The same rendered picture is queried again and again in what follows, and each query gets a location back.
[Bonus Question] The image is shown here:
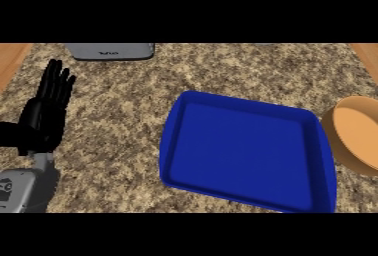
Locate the orange round pot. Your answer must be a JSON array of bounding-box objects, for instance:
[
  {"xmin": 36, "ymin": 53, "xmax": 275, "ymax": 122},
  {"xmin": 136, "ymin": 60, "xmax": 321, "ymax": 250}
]
[{"xmin": 321, "ymin": 95, "xmax": 378, "ymax": 178}]

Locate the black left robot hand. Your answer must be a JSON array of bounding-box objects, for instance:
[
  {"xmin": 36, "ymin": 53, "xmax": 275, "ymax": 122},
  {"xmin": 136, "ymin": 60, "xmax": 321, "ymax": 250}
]
[{"xmin": 0, "ymin": 58, "xmax": 79, "ymax": 157}]

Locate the blue plastic tray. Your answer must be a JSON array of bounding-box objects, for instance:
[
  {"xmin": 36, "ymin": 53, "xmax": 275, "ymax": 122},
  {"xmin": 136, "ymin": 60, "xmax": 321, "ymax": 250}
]
[{"xmin": 158, "ymin": 90, "xmax": 339, "ymax": 214}]

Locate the grey flat appliance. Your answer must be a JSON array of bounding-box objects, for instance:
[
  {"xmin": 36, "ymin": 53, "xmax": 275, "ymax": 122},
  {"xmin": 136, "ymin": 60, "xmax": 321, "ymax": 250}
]
[{"xmin": 64, "ymin": 43, "xmax": 157, "ymax": 62}]

